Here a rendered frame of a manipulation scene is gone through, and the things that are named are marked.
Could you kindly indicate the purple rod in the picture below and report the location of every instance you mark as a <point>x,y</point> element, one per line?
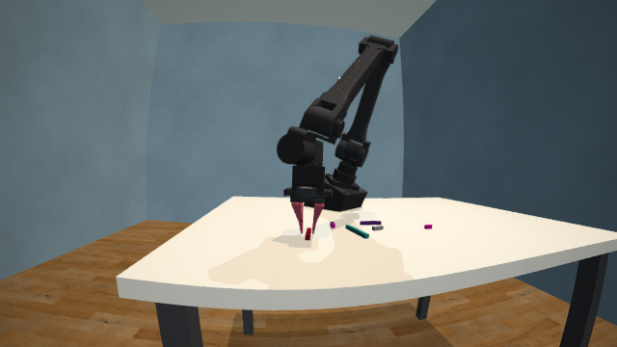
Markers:
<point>367,223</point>

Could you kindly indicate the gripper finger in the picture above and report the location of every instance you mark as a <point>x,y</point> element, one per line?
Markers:
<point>299,212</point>
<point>318,207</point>

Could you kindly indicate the turquoise rod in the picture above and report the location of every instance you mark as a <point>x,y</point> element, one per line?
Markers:
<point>357,231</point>

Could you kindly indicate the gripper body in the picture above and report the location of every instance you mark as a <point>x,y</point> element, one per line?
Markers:
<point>320,196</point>

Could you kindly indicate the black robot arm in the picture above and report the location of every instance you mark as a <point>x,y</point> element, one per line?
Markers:
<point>300,147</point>

